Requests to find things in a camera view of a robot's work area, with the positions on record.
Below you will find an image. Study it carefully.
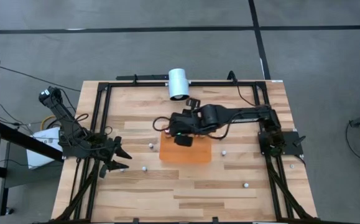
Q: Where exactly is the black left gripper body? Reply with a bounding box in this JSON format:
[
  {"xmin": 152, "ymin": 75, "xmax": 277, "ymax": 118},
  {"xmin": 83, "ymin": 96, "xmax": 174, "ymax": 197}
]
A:
[{"xmin": 88, "ymin": 136, "xmax": 123, "ymax": 179}]

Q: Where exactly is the black desk frame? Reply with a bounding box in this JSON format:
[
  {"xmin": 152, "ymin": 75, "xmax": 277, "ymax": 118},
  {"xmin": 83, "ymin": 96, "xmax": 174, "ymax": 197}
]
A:
[{"xmin": 0, "ymin": 118, "xmax": 64, "ymax": 217}]

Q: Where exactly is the black aluminium table frame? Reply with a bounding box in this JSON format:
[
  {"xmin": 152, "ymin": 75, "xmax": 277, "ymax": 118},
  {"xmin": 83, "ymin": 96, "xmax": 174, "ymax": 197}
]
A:
[{"xmin": 50, "ymin": 79, "xmax": 319, "ymax": 224}]

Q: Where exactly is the coiled yellow cable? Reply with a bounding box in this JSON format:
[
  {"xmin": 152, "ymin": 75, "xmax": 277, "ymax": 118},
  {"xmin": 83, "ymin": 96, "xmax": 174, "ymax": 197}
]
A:
[{"xmin": 40, "ymin": 114, "xmax": 63, "ymax": 131}]

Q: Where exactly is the black power strip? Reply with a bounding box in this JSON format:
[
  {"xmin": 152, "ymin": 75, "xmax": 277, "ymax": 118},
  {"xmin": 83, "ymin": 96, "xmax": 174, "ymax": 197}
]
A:
[{"xmin": 116, "ymin": 73, "xmax": 170, "ymax": 81}]

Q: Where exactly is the translucent orange plastic tray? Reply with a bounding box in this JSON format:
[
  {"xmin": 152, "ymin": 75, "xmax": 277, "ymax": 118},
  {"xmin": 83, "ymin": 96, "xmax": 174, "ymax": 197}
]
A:
[{"xmin": 159, "ymin": 126, "xmax": 213, "ymax": 164}]

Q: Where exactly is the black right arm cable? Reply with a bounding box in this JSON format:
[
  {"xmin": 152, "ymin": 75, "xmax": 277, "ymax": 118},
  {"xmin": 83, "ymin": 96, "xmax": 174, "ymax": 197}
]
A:
[{"xmin": 228, "ymin": 70, "xmax": 263, "ymax": 108}]

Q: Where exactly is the white paper sheet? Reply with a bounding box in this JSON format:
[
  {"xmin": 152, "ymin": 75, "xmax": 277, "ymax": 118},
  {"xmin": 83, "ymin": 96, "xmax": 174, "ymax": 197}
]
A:
[{"xmin": 26, "ymin": 126, "xmax": 64, "ymax": 170}]

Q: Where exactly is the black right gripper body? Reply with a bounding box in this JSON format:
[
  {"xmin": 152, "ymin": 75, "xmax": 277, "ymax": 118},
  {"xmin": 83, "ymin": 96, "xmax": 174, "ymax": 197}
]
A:
[{"xmin": 168, "ymin": 98, "xmax": 206, "ymax": 148}]

